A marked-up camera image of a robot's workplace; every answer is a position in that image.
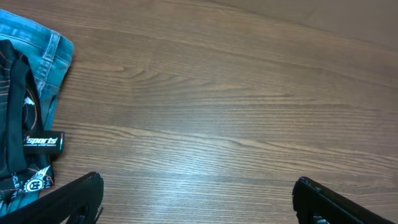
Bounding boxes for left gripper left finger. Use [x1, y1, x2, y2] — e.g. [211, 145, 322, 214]
[1, 172, 104, 224]

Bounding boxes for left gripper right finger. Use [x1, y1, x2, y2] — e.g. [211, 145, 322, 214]
[292, 176, 394, 224]

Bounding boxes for black printed sports jersey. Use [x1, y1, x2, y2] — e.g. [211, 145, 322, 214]
[1, 40, 65, 216]

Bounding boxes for blue denim jeans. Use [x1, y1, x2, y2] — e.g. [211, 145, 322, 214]
[1, 10, 74, 131]

